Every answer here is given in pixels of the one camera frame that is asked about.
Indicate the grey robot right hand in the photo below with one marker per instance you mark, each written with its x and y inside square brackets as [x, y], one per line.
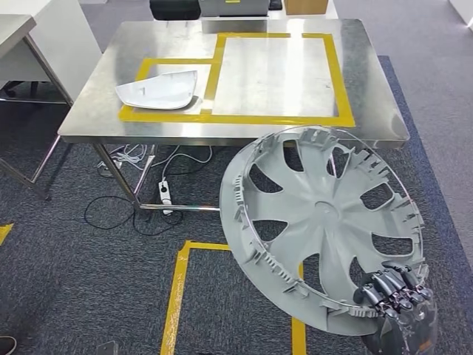
[391, 294]

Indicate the grey plastic wheel hubcap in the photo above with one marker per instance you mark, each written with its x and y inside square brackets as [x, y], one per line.
[317, 215]

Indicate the yellow tape on workbench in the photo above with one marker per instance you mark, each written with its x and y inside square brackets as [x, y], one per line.
[236, 119]

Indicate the stainless steel workbench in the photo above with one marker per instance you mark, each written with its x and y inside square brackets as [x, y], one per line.
[92, 112]

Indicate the yellow floor tape outline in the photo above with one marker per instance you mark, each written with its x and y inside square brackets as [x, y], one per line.
[177, 294]

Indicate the cardboard box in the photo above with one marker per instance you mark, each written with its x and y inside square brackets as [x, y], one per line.
[305, 6]

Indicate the white power strip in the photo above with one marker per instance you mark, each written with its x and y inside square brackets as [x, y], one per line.
[165, 192]

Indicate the black phone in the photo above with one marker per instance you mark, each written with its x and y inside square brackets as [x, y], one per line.
[275, 4]

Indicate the grey laptop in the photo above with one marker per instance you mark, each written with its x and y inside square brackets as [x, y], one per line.
[232, 7]

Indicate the white car mirror cover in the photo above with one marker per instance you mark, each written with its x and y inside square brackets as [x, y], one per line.
[158, 90]

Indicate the black carrying case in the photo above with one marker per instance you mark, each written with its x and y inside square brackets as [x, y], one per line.
[173, 9]

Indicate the person's dark shoe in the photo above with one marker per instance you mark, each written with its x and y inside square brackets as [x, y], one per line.
[7, 347]

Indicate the yellow floor tape strip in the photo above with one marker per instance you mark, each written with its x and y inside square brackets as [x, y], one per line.
[4, 232]

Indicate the grey side table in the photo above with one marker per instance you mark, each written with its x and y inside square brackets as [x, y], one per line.
[14, 29]

